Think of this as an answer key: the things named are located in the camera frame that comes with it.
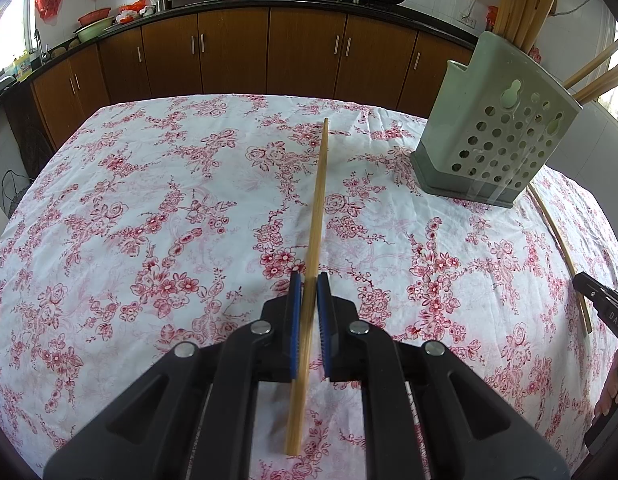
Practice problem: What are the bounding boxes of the orange white plastic bag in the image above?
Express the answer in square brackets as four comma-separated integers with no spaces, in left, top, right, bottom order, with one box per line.
[116,0,155,25]

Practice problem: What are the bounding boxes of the person's right hand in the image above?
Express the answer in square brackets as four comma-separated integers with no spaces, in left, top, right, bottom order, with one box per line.
[593,345,618,419]

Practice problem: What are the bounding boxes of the green plastic basin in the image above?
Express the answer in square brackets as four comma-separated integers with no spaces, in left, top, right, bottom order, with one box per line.
[72,17,115,44]

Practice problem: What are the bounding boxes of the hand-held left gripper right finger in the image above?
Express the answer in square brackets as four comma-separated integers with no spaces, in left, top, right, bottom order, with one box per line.
[315,272,572,480]

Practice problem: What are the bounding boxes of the black kitchen countertop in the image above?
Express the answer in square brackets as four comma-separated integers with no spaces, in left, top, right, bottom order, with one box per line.
[0,0,480,111]

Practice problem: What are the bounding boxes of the white red floral tablecloth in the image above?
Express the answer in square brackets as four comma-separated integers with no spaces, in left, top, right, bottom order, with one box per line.
[0,92,618,480]

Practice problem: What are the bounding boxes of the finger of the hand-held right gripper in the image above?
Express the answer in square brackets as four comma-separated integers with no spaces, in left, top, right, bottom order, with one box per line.
[573,271,618,347]

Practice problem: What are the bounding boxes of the long wooden kitchen cabinet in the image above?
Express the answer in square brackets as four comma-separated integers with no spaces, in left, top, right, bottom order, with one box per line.
[98,7,478,112]

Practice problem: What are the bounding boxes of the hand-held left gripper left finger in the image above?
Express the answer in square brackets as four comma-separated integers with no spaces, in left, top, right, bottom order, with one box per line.
[43,270,304,480]

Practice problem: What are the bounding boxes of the short wooden kitchen cabinet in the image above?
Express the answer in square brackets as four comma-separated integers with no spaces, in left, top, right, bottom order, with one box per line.
[30,42,112,137]

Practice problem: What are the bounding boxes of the yellow detergent bottle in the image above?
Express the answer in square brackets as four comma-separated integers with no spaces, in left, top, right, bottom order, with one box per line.
[11,52,34,81]

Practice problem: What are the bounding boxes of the red plastic basin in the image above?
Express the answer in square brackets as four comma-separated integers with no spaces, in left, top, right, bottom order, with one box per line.
[78,7,112,26]

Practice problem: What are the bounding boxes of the grey-green perforated utensil holder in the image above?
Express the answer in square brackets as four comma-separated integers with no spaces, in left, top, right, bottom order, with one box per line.
[409,31,584,210]

